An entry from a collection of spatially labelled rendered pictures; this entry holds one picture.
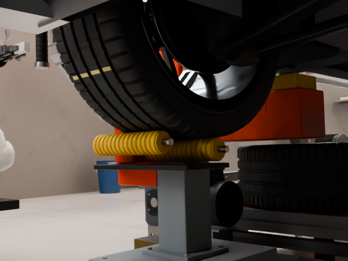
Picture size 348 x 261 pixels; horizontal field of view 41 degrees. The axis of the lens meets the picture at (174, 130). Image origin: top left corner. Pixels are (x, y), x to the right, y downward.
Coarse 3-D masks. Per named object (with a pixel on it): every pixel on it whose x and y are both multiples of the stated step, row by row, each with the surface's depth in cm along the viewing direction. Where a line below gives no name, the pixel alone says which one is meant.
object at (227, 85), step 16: (144, 0) 124; (144, 16) 100; (144, 32) 100; (160, 48) 128; (160, 64) 103; (256, 64) 131; (176, 80) 106; (208, 80) 141; (224, 80) 136; (240, 80) 131; (192, 96) 110; (208, 96) 131; (224, 96) 125; (240, 96) 123
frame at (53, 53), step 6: (54, 42) 117; (54, 48) 117; (54, 54) 117; (60, 54) 116; (54, 60) 119; (60, 60) 118; (60, 66) 120; (66, 72) 121; (186, 72) 153; (192, 72) 150; (180, 78) 152; (186, 78) 149; (192, 78) 149; (72, 84) 123; (186, 84) 147; (192, 84) 149; (96, 114) 129; (102, 120) 130
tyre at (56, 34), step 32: (64, 32) 106; (96, 32) 98; (128, 32) 96; (64, 64) 111; (96, 64) 103; (128, 64) 97; (96, 96) 110; (128, 96) 104; (160, 96) 102; (256, 96) 128; (128, 128) 119; (160, 128) 112; (192, 128) 110; (224, 128) 118
